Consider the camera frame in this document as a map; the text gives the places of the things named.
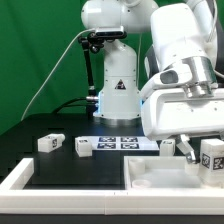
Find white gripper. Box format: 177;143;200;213
141;88;224;163

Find white square table top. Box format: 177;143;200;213
124;156;224;190

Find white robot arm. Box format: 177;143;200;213
81;0;224;163

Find white fiducial marker sheet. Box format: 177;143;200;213
80;136;159;151

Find white U-shaped obstacle fence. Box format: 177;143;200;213
0;158;224;215

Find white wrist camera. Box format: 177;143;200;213
140;64;193;99

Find black base cables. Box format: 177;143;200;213
53;97;88;115

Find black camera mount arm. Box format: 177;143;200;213
78;36;104;117

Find grey mounted camera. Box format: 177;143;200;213
95;26;126;39

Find white camera cable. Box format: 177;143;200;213
20;27;98;122

